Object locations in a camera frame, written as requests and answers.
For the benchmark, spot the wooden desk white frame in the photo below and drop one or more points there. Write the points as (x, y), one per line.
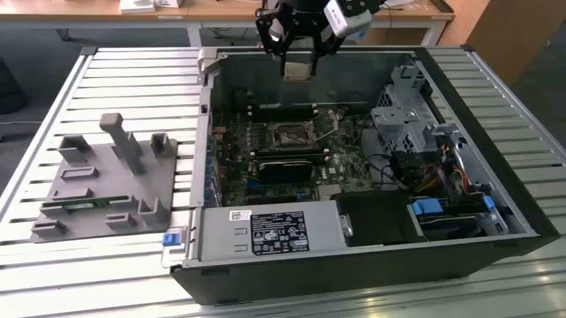
(220, 10)
(52, 10)

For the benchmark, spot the black drive bay cover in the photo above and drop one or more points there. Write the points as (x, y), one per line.
(375, 218)

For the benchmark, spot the wooden cabinet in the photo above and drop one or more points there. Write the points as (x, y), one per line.
(509, 33)

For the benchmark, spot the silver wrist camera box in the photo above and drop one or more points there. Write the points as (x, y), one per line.
(348, 23)

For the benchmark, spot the grey plastic parts rack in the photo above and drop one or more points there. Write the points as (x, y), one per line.
(111, 185)

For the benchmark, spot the green motherboard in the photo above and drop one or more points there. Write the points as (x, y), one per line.
(344, 165)

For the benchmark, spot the metal cpu socket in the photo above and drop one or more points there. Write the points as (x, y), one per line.
(294, 136)

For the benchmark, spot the blue disk carrier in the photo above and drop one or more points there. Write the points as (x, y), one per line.
(426, 207)

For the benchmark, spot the thin silver cpu locking lever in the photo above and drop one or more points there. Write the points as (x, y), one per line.
(328, 127)

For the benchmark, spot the small white box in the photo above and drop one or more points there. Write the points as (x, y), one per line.
(170, 3)

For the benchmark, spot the silver chipset heatsink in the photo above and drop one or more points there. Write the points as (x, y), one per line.
(328, 192)

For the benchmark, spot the black ram slot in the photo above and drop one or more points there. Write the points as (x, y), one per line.
(287, 151)
(283, 107)
(287, 155)
(283, 111)

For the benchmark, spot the blue plastic latch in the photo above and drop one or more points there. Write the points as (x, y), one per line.
(171, 240)

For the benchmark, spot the silver perforated disk cage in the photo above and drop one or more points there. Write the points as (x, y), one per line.
(398, 126)

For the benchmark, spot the green ram stick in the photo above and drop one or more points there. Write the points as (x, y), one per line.
(106, 200)

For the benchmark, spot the black open pc case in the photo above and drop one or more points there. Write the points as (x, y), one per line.
(310, 281)

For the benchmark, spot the black graphics card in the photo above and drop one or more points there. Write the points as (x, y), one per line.
(284, 170)

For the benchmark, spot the black hard disk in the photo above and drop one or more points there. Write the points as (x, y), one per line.
(451, 227)

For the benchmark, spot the silver power supply unit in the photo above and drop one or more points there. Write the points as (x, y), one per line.
(216, 228)

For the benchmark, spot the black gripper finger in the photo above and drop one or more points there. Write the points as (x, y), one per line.
(324, 46)
(270, 46)

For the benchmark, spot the silver square cpu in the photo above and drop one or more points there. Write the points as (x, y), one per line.
(296, 71)

